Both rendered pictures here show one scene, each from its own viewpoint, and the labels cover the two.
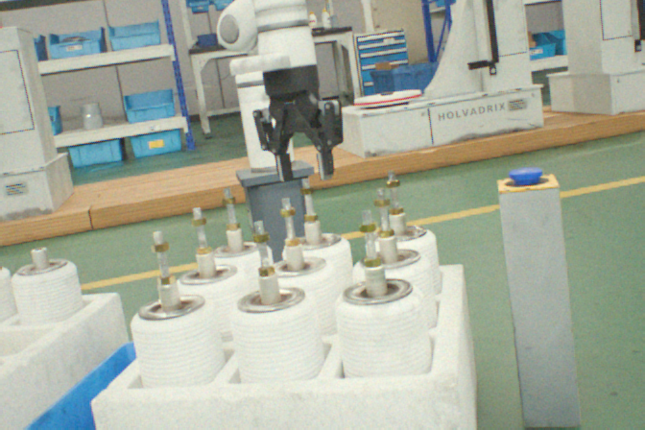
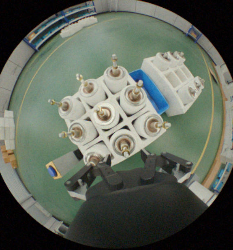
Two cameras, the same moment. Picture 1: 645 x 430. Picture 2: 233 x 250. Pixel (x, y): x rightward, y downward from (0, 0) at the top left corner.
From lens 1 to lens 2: 0.95 m
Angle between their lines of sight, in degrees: 84
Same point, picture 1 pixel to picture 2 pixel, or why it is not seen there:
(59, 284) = (184, 91)
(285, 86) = (97, 205)
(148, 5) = not seen: outside the picture
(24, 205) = (223, 150)
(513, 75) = not seen: hidden behind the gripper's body
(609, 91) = not seen: hidden behind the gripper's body
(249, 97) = (208, 195)
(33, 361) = (159, 75)
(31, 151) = (228, 155)
